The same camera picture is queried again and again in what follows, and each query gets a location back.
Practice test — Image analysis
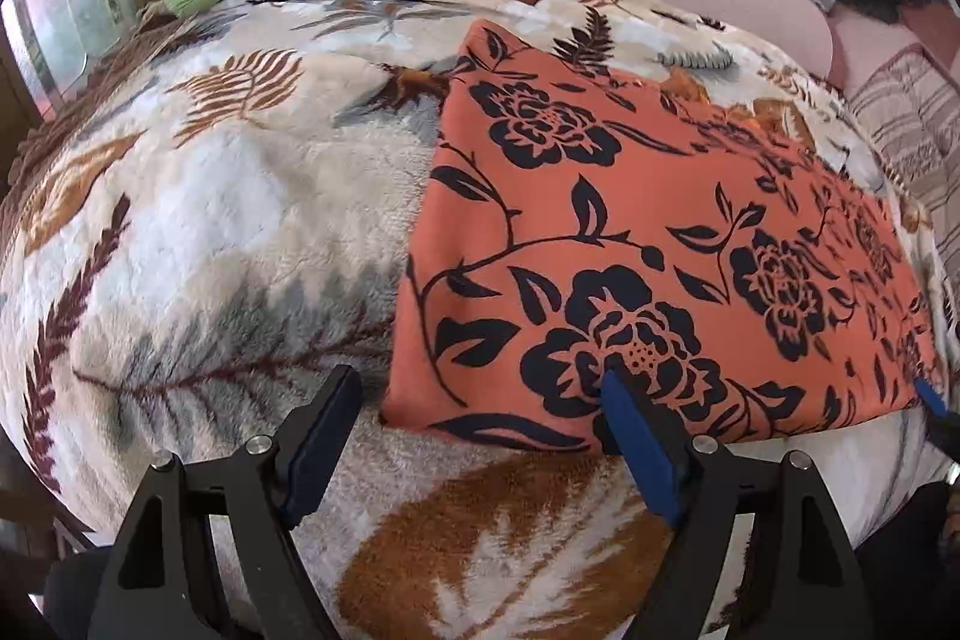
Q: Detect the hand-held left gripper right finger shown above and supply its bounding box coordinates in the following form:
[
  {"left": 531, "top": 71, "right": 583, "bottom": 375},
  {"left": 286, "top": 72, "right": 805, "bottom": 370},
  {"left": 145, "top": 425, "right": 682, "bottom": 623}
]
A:
[{"left": 602, "top": 370, "right": 875, "bottom": 640}]

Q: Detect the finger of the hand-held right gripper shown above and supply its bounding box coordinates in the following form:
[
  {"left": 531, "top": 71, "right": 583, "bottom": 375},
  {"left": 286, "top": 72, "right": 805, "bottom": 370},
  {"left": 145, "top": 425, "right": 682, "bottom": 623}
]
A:
[{"left": 915, "top": 379, "right": 960, "bottom": 461}]

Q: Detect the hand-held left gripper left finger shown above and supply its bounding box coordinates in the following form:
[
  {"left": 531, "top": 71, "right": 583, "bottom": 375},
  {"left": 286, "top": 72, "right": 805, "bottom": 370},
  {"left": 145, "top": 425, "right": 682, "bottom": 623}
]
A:
[{"left": 88, "top": 365, "right": 364, "bottom": 640}]

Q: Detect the orange floral shirt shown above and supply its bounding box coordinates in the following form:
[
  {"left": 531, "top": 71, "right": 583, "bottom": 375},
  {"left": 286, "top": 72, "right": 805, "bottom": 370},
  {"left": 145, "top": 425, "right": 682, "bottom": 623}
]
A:
[{"left": 379, "top": 19, "right": 947, "bottom": 455}]

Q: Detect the leaf print blanket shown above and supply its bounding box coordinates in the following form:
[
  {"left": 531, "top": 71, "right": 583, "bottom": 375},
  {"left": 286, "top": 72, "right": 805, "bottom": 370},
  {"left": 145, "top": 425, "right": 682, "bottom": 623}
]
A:
[{"left": 0, "top": 0, "right": 960, "bottom": 640}]

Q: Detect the striped cushion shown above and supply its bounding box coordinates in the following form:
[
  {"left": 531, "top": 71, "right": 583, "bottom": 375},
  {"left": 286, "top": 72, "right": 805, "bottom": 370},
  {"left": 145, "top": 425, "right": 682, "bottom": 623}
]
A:
[{"left": 844, "top": 44, "right": 960, "bottom": 255}]

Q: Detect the patterned glass window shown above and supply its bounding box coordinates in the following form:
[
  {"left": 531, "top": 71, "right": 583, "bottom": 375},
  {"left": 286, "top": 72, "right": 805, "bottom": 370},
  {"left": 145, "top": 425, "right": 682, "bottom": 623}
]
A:
[{"left": 11, "top": 0, "right": 143, "bottom": 120}]

